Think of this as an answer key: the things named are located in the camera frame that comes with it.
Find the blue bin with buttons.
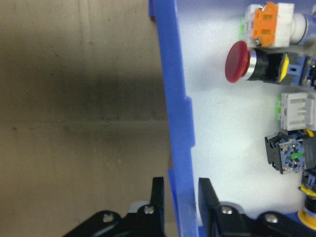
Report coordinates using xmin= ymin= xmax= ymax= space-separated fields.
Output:
xmin=148 ymin=0 xmax=316 ymax=237

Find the red mushroom push button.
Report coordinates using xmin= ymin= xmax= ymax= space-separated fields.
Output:
xmin=224 ymin=40 xmax=316 ymax=88

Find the white orange switch block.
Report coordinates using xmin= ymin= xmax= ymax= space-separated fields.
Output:
xmin=238 ymin=1 xmax=316 ymax=48

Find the black blue contact block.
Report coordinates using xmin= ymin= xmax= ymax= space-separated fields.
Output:
xmin=264 ymin=131 xmax=316 ymax=175

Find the white green contact block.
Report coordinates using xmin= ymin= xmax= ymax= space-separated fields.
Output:
xmin=276 ymin=91 xmax=316 ymax=131

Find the yellow push button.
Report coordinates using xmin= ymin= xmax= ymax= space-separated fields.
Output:
xmin=297 ymin=170 xmax=316 ymax=227

